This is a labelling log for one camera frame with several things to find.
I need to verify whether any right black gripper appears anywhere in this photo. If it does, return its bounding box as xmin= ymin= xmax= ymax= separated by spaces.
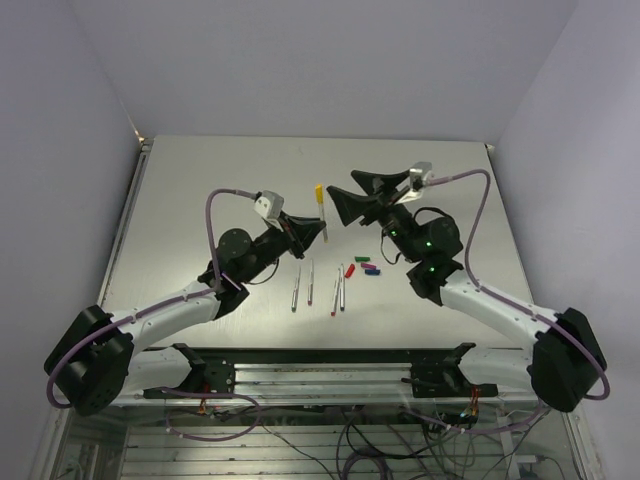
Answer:
xmin=328 ymin=169 xmax=423 ymax=263

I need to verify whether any aluminium frame rail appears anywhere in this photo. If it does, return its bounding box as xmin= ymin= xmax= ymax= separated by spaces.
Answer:
xmin=54 ymin=362 xmax=551 ymax=406

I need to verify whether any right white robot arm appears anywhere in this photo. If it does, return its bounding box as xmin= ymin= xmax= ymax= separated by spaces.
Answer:
xmin=327 ymin=162 xmax=611 ymax=413

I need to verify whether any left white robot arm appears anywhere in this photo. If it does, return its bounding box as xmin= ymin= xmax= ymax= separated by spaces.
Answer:
xmin=44 ymin=213 xmax=326 ymax=416

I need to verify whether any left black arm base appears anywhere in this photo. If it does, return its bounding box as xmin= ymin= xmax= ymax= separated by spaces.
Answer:
xmin=143 ymin=343 xmax=236 ymax=399

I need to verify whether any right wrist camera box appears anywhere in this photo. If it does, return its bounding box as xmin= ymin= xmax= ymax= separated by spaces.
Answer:
xmin=408 ymin=161 xmax=434 ymax=198

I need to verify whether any blue pen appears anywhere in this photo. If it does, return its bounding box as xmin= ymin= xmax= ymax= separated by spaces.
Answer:
xmin=339 ymin=264 xmax=346 ymax=312

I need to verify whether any yellow pen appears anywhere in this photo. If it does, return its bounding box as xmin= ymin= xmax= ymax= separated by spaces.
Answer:
xmin=315 ymin=184 xmax=329 ymax=243

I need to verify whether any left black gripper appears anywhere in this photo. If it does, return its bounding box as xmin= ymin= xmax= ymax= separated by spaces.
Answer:
xmin=240 ymin=210 xmax=325 ymax=282

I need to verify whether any purple pen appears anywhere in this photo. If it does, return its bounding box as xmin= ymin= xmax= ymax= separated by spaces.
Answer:
xmin=307 ymin=259 xmax=314 ymax=306

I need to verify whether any red pen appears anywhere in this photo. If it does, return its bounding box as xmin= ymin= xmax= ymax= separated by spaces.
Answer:
xmin=330 ymin=267 xmax=343 ymax=317

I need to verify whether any green pen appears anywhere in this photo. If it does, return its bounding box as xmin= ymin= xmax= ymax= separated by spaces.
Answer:
xmin=290 ymin=265 xmax=301 ymax=313

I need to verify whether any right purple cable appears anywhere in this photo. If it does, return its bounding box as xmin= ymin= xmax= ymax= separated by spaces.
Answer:
xmin=399 ymin=169 xmax=611 ymax=436

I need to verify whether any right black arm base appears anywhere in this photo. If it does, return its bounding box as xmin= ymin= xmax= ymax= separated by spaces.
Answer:
xmin=401 ymin=342 xmax=498 ymax=399

